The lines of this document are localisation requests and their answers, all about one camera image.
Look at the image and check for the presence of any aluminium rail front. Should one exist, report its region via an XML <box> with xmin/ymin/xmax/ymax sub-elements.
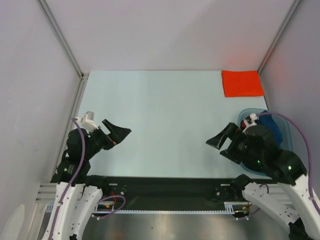
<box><xmin>34</xmin><ymin>182</ymin><xmax>83</xmax><ymax>203</ymax></box>

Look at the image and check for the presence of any red t shirt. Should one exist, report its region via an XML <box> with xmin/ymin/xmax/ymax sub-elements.
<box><xmin>240</xmin><ymin>120</ymin><xmax>247</xmax><ymax>130</ymax></box>

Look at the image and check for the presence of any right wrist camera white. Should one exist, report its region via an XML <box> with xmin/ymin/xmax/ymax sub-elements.
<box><xmin>243</xmin><ymin>113</ymin><xmax>259</xmax><ymax>129</ymax></box>

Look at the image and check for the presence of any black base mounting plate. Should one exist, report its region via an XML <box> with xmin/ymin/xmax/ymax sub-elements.
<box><xmin>49</xmin><ymin>174</ymin><xmax>283</xmax><ymax>212</ymax></box>

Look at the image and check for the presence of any right aluminium corner post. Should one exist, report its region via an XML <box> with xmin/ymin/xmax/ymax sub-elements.
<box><xmin>257</xmin><ymin>0</ymin><xmax>304</xmax><ymax>75</ymax></box>

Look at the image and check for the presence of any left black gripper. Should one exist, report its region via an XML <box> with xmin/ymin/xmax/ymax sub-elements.
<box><xmin>83</xmin><ymin>118</ymin><xmax>131</xmax><ymax>159</ymax></box>

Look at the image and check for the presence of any blue t shirt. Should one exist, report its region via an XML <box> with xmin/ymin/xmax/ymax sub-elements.
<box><xmin>258</xmin><ymin>110</ymin><xmax>283</xmax><ymax>147</ymax></box>

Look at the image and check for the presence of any purple cable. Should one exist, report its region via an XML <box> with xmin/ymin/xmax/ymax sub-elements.
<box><xmin>236</xmin><ymin>111</ymin><xmax>320</xmax><ymax>221</ymax></box>
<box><xmin>47</xmin><ymin>117</ymin><xmax>126</xmax><ymax>240</ymax></box>

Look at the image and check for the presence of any aluminium corner post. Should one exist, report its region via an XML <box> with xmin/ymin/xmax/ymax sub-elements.
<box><xmin>36</xmin><ymin>0</ymin><xmax>84</xmax><ymax>79</ymax></box>
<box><xmin>257</xmin><ymin>0</ymin><xmax>304</xmax><ymax>75</ymax></box>

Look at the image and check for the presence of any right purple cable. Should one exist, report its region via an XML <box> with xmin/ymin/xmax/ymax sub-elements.
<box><xmin>236</xmin><ymin>111</ymin><xmax>320</xmax><ymax>221</ymax></box>

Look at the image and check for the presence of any white slotted cable duct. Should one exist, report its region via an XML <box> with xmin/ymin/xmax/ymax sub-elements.
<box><xmin>46</xmin><ymin>201</ymin><xmax>253</xmax><ymax>216</ymax></box>

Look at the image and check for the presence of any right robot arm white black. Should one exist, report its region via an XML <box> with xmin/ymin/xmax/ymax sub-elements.
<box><xmin>206</xmin><ymin>122</ymin><xmax>320</xmax><ymax>240</ymax></box>

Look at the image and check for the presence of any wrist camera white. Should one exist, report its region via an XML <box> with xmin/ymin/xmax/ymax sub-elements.
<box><xmin>243</xmin><ymin>113</ymin><xmax>259</xmax><ymax>129</ymax></box>
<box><xmin>77</xmin><ymin>111</ymin><xmax>98</xmax><ymax>133</ymax></box>

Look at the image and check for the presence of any clear blue plastic bin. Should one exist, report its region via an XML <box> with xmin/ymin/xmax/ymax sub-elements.
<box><xmin>237</xmin><ymin>107</ymin><xmax>295</xmax><ymax>175</ymax></box>

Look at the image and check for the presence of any left aluminium corner post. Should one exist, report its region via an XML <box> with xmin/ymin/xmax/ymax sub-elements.
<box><xmin>36</xmin><ymin>0</ymin><xmax>84</xmax><ymax>79</ymax></box>

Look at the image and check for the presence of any folded orange t shirt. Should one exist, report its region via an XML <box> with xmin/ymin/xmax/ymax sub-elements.
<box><xmin>221</xmin><ymin>70</ymin><xmax>264</xmax><ymax>98</ymax></box>

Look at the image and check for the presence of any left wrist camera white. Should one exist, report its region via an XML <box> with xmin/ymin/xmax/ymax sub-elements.
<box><xmin>77</xmin><ymin>111</ymin><xmax>98</xmax><ymax>133</ymax></box>

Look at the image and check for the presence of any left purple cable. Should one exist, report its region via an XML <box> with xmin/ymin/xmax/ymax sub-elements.
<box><xmin>47</xmin><ymin>117</ymin><xmax>126</xmax><ymax>240</ymax></box>

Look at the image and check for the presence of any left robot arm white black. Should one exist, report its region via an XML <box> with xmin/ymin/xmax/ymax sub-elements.
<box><xmin>42</xmin><ymin>114</ymin><xmax>131</xmax><ymax>240</ymax></box>

